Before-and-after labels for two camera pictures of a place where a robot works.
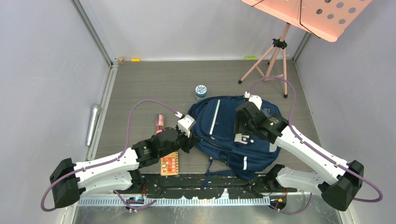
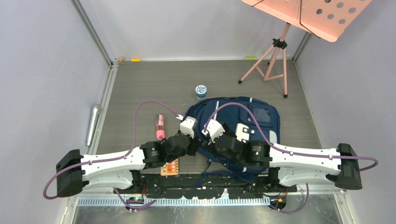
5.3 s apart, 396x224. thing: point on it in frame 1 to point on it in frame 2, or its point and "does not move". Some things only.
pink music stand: (326, 19) does not move
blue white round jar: (201, 91) does not move
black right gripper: (238, 128) to (210, 144)
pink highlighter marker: (160, 123) does not move
